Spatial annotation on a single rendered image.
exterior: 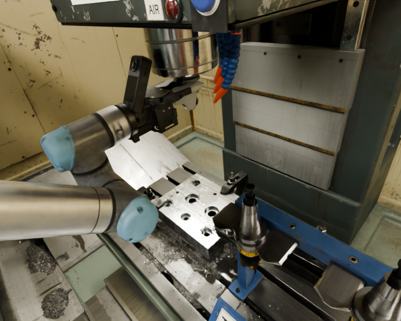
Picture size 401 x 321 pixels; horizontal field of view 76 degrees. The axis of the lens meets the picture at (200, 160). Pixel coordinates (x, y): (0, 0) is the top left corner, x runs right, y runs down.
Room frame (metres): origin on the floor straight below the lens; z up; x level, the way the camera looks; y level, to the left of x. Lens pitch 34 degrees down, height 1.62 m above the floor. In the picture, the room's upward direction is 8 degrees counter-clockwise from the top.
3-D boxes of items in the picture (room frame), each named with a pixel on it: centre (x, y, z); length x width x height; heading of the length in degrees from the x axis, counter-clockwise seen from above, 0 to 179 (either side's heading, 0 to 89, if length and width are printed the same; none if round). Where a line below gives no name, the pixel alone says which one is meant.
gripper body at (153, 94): (0.54, 0.10, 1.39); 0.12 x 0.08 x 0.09; 130
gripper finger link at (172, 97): (0.56, 0.04, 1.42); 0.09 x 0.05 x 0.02; 117
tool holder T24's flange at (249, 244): (0.33, -0.08, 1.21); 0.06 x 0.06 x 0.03
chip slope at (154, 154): (1.13, 0.44, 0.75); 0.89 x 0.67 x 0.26; 130
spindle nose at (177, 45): (0.63, 0.01, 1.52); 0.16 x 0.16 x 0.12
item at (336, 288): (0.20, -0.18, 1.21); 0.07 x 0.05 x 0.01; 130
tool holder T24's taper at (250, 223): (0.33, -0.08, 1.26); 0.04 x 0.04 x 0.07
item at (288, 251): (0.29, -0.11, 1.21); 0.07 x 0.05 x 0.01; 130
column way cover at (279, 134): (0.91, -0.33, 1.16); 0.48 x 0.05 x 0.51; 40
